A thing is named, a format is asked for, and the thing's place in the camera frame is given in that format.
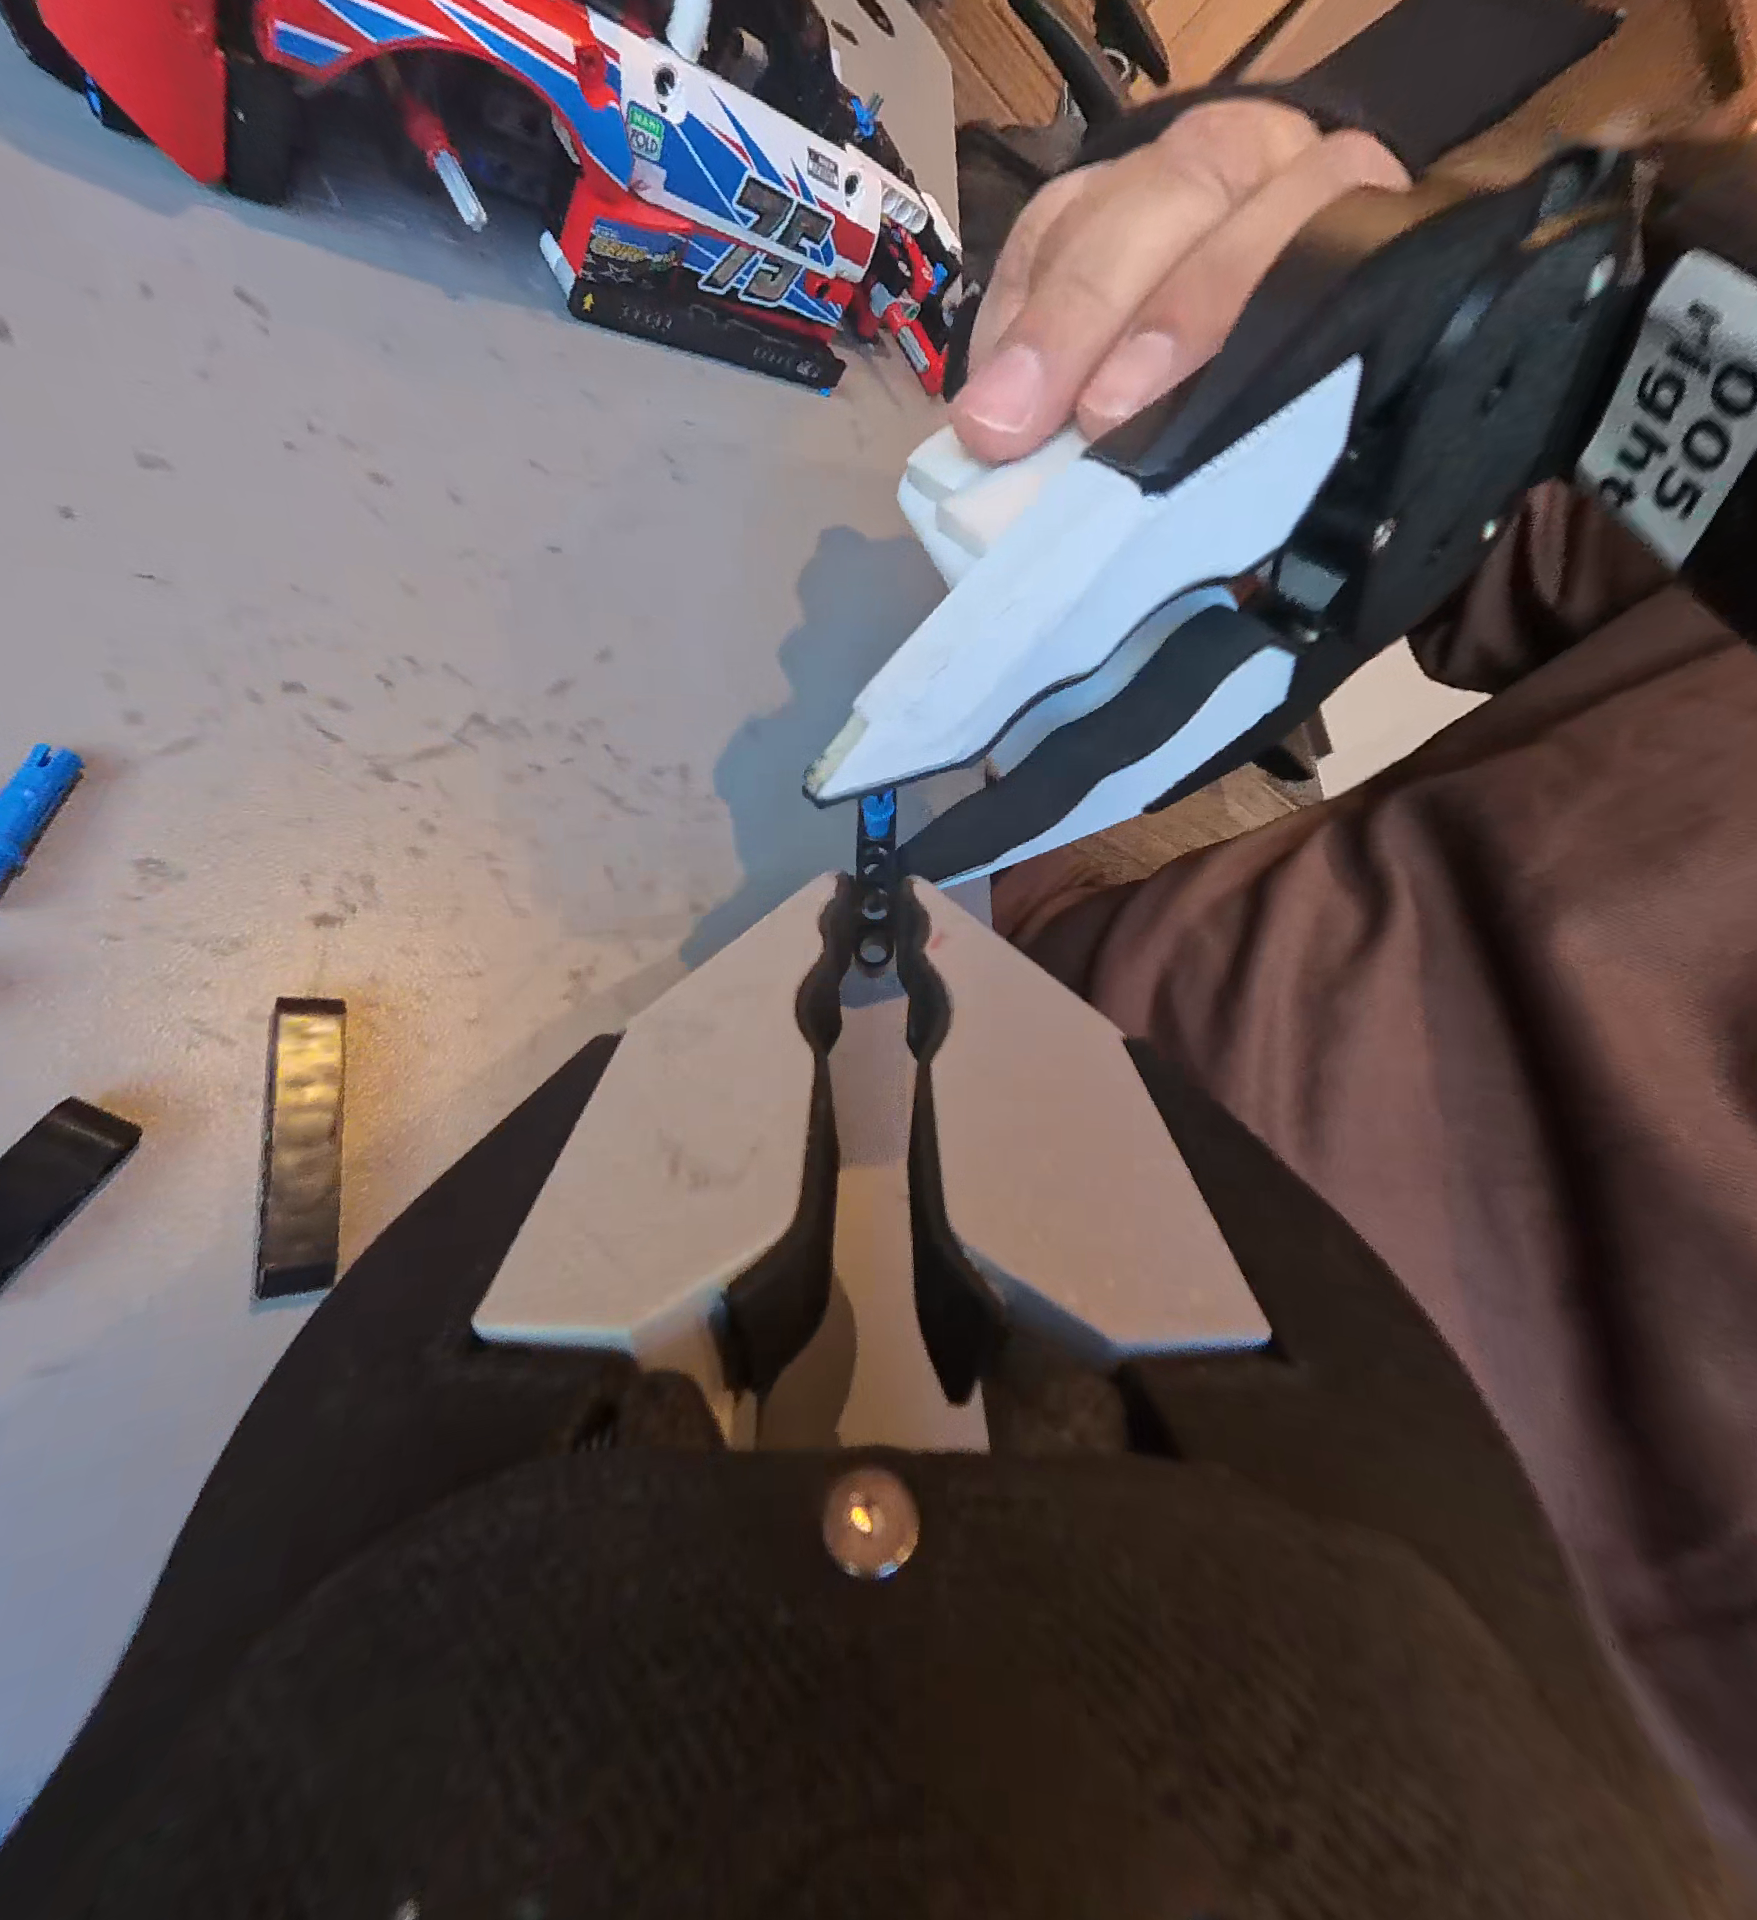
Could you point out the small black toy brick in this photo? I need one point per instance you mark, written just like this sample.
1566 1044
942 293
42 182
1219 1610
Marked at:
22 1208

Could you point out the red black toy car model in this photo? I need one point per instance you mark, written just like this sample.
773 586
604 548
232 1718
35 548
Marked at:
667 180

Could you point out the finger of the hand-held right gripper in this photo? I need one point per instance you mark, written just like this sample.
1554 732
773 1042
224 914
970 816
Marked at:
1192 750
1087 616

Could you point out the person's right hand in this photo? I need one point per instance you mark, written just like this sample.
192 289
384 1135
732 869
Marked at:
1162 255

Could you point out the long black toy beam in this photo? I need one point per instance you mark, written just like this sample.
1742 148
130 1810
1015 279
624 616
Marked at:
303 1148
876 900

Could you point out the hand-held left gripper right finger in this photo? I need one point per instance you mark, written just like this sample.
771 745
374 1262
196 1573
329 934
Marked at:
1074 1185

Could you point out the black chair frame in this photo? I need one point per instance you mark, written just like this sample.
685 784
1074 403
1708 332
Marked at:
1103 36

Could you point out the grey desk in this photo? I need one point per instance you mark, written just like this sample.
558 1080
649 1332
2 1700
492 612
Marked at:
368 599

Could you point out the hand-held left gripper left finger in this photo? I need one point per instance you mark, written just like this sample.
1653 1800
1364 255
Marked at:
667 1170

